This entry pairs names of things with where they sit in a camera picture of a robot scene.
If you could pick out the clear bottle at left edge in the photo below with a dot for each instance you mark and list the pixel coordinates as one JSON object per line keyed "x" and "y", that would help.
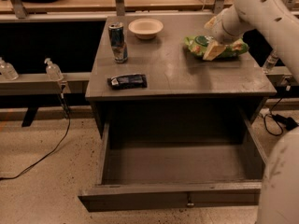
{"x": 7, "y": 70}

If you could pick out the grey cabinet with top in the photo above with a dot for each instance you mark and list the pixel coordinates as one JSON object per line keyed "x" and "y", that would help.
{"x": 177, "y": 80}

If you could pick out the clear sanitizer pump bottle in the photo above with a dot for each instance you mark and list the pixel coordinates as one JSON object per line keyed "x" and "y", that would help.
{"x": 53, "y": 70}

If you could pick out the grey bench rail left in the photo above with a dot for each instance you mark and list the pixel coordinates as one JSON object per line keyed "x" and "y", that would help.
{"x": 35, "y": 84}

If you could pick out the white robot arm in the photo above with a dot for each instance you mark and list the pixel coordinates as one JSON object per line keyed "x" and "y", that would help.
{"x": 279, "y": 198}

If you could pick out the dark blue snack bar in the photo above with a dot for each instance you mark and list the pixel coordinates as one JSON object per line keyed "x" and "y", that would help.
{"x": 130, "y": 81}

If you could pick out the wooden desk in back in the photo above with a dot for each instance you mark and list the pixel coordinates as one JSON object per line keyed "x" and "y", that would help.
{"x": 130, "y": 5}

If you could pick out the clear water bottle right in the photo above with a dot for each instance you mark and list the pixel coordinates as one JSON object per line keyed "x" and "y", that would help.
{"x": 270, "y": 62}

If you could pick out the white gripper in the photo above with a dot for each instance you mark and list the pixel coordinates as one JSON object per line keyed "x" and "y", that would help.
{"x": 221, "y": 32}

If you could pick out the open grey top drawer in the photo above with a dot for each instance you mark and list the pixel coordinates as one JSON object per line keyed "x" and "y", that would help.
{"x": 153, "y": 161}

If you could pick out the blue energy drink can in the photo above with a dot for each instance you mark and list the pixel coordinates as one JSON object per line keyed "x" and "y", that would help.
{"x": 117, "y": 42}

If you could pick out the green rice chip bag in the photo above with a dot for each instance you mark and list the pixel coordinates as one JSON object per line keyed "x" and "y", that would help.
{"x": 207, "y": 48}

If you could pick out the white paper bowl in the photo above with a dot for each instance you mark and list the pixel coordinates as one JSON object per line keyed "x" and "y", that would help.
{"x": 145, "y": 28}

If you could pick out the metal drawer knob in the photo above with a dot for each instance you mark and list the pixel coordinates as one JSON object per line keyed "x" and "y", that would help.
{"x": 190, "y": 203}

